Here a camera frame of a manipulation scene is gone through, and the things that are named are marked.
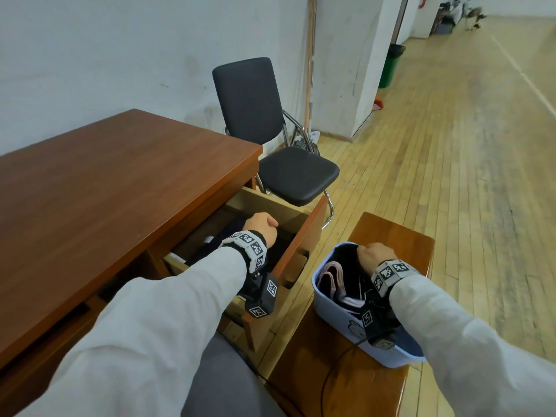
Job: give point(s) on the wooden drawer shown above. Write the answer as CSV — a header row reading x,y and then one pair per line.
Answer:
x,y
278,204

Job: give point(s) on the person's left hand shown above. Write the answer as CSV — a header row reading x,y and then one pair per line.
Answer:
x,y
260,225

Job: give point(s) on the person's grey trouser legs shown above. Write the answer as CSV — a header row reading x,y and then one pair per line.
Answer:
x,y
230,386

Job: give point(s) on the wooden mop stick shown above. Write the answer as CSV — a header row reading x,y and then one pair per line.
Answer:
x,y
310,60

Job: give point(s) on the person's right hand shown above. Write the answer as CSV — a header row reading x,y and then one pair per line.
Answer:
x,y
375,256

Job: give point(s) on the person's left forearm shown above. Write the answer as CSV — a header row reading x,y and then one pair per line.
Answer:
x,y
143,343

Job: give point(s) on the orange hoop on floor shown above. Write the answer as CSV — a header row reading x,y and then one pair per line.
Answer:
x,y
379,104

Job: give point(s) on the grey mop head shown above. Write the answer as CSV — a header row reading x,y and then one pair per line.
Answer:
x,y
306,141

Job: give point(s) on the brown wooden desk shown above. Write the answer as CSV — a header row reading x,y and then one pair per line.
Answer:
x,y
108,191

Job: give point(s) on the brown wooden bench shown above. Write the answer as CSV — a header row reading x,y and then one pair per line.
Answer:
x,y
391,238

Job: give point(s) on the left wristband with marker tags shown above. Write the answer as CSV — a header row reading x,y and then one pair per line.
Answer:
x,y
249,247

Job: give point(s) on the green trash bin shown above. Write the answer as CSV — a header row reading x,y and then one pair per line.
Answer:
x,y
390,67

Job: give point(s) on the light blue plastic basin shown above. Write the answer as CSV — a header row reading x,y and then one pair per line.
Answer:
x,y
339,321

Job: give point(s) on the black padded metal chair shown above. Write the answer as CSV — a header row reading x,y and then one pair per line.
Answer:
x,y
247,99

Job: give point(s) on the dark door frame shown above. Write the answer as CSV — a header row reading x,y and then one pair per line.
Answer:
x,y
399,19

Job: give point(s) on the dark bags on bench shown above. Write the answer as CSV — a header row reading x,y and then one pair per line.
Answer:
x,y
447,17

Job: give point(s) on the person's right forearm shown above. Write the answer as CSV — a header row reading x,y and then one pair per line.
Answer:
x,y
478,351

